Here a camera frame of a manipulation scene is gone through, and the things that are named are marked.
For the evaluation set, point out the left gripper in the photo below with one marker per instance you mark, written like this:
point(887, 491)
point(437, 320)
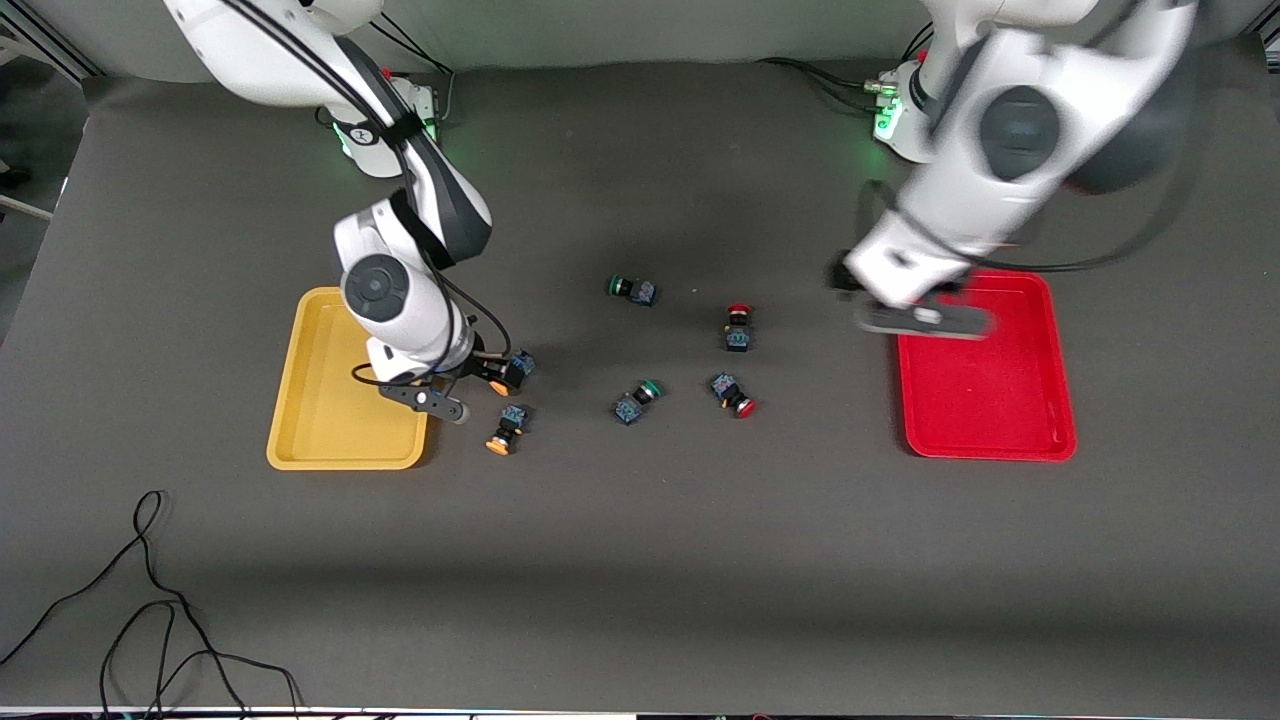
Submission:
point(836, 275)

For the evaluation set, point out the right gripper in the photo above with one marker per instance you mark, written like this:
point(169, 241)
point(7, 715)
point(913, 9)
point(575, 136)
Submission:
point(477, 365)

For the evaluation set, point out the yellow push button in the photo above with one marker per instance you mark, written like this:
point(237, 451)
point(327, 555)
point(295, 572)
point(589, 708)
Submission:
point(512, 418)
point(518, 368)

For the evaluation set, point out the red push button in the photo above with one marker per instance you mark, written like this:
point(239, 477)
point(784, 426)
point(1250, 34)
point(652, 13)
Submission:
point(731, 392)
point(739, 328)

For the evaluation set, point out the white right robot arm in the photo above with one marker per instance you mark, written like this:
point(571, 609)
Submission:
point(270, 60)

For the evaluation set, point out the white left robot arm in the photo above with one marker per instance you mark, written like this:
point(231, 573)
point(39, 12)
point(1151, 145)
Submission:
point(1020, 130)

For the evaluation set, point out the green push button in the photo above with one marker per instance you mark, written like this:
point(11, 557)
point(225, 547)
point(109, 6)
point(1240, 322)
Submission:
point(637, 400)
point(632, 290)

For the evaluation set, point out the yellow plastic tray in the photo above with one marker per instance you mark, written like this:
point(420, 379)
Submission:
point(320, 420)

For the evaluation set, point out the red plastic tray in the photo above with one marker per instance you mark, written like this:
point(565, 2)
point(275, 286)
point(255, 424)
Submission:
point(985, 400)

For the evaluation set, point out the dark grey table cloth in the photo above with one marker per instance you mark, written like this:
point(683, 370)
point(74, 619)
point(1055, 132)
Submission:
point(640, 560)

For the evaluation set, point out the white bar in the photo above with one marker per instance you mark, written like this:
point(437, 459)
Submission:
point(25, 207)

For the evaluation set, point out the aluminium frame bar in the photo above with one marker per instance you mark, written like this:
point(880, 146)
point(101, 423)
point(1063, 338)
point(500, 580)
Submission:
point(50, 50)

